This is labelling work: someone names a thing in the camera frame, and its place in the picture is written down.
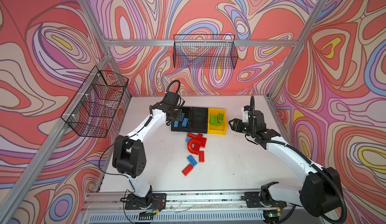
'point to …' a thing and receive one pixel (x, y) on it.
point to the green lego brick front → (220, 118)
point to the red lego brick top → (202, 140)
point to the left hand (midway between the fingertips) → (180, 115)
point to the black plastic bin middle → (198, 120)
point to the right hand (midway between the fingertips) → (234, 126)
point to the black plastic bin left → (186, 110)
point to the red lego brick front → (187, 171)
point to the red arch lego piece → (195, 150)
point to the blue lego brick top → (187, 139)
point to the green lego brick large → (213, 119)
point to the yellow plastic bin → (221, 129)
